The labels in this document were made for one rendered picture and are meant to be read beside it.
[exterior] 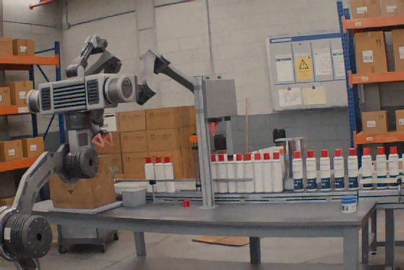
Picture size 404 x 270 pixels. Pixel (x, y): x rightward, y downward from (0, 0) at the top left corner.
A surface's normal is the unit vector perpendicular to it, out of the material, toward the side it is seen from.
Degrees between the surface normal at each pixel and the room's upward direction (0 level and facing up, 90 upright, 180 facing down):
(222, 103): 90
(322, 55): 87
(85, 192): 90
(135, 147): 91
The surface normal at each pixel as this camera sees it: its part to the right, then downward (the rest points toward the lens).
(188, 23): -0.41, 0.08
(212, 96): 0.44, 0.01
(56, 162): 0.91, -0.05
